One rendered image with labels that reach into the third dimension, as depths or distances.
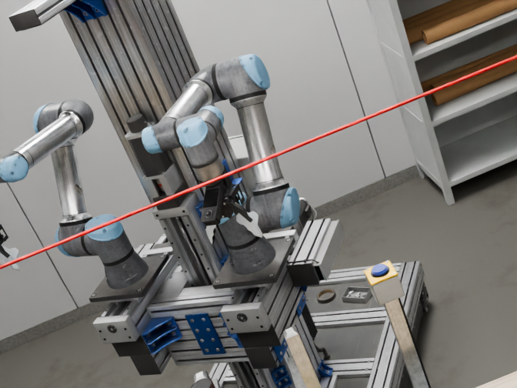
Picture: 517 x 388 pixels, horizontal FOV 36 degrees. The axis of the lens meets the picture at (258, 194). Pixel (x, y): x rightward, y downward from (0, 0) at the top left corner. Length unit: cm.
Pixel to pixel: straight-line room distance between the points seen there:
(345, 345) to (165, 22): 160
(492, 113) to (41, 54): 260
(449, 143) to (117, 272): 269
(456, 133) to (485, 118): 19
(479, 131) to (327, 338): 195
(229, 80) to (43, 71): 212
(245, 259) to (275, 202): 22
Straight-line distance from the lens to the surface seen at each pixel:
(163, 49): 259
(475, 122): 499
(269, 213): 243
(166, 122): 217
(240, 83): 243
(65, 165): 283
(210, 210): 203
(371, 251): 441
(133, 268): 279
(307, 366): 207
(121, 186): 463
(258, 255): 254
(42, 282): 490
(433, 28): 431
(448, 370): 353
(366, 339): 347
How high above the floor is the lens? 231
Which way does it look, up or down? 25 degrees down
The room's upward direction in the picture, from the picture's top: 22 degrees counter-clockwise
